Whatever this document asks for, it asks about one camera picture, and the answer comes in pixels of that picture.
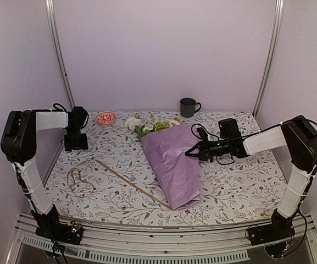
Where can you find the right aluminium frame post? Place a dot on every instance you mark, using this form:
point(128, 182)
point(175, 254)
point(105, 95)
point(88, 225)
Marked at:
point(275, 31)

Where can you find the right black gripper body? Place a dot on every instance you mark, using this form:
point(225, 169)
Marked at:
point(208, 152)

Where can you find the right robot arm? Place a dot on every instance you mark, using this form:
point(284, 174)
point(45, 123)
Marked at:
point(297, 136)

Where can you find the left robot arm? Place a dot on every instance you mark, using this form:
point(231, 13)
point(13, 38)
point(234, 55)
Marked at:
point(19, 144)

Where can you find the purple pink wrapping paper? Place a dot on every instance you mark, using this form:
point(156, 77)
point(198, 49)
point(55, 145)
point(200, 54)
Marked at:
point(176, 173)

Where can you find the beige raffia ribbon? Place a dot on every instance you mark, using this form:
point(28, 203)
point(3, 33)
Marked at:
point(123, 188)

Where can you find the aluminium frame post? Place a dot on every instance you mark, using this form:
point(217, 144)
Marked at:
point(275, 31)
point(52, 22)

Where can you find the left aluminium frame post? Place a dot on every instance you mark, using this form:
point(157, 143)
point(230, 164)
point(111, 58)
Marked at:
point(52, 22)

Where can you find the white rose long stem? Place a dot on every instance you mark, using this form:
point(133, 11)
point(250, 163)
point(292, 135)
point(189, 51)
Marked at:
point(134, 123)

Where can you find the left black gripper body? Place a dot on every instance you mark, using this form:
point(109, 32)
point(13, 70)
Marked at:
point(76, 141)

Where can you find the red patterned ceramic bowl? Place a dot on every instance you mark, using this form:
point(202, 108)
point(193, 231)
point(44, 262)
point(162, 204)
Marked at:
point(105, 119)

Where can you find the dark grey metal mug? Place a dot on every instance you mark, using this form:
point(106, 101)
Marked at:
point(189, 106)

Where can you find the front aluminium rail base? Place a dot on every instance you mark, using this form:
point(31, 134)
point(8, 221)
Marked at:
point(118, 243)

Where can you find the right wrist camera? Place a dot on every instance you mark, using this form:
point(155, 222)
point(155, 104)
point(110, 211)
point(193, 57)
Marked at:
point(203, 134)

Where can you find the green white flower sprig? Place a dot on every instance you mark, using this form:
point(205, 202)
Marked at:
point(154, 125)

